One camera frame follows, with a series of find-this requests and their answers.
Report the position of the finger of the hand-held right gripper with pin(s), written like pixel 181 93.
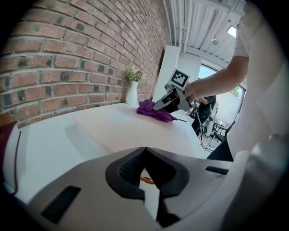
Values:
pixel 172 107
pixel 163 101

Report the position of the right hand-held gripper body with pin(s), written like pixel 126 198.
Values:
pixel 179 79

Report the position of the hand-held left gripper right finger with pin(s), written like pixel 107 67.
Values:
pixel 194 187

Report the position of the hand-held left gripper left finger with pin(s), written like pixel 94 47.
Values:
pixel 90 203

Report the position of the purple cloth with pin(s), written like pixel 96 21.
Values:
pixel 149 111

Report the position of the person's right forearm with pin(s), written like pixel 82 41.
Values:
pixel 216 79

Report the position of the white leaning panel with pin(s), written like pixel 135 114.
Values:
pixel 168 65

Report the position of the white vase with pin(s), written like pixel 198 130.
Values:
pixel 132 94

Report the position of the pink and green flowers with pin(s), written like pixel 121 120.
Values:
pixel 134 75

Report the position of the ceiling light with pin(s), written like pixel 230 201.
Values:
pixel 231 31

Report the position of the person's white shirt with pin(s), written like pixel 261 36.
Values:
pixel 262 79

